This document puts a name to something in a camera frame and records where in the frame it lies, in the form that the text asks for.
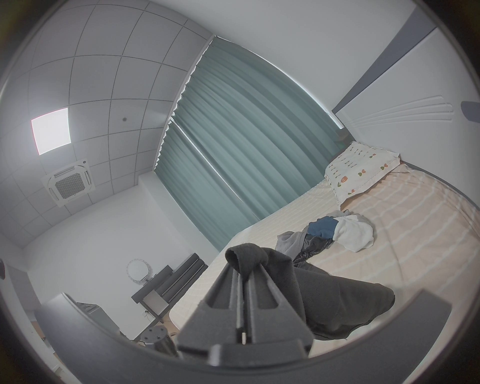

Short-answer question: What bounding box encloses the black T-shirt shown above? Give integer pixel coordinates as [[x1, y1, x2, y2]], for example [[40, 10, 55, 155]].
[[224, 243, 396, 341]]

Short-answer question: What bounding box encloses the white printed pillow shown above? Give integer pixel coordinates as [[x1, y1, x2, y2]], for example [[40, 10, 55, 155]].
[[324, 142, 401, 205]]

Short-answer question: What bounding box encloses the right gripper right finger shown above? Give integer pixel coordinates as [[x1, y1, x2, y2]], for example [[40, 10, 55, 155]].
[[245, 262, 315, 353]]

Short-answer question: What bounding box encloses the white ceiling air vent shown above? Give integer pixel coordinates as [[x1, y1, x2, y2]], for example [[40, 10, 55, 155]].
[[44, 159, 96, 208]]

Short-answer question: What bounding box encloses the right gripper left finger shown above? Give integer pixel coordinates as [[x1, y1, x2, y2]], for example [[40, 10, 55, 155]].
[[175, 262, 246, 352]]

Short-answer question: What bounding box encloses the black chest of drawers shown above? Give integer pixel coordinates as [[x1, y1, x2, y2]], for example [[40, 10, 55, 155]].
[[159, 253, 209, 304]]

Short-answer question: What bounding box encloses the round white mirror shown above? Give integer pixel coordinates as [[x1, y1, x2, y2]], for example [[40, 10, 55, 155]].
[[126, 259, 151, 283]]

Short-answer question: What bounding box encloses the pile of clothes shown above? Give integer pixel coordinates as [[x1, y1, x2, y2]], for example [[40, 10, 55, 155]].
[[277, 212, 376, 263]]

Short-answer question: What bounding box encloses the blue-green curtain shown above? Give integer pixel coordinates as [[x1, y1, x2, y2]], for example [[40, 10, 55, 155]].
[[154, 123, 264, 253], [170, 35, 345, 223]]

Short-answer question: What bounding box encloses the bed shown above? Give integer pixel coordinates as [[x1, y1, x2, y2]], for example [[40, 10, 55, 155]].
[[170, 7, 480, 357]]

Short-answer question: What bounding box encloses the square ceiling light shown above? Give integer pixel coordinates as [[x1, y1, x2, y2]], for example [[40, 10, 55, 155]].
[[31, 107, 72, 155]]

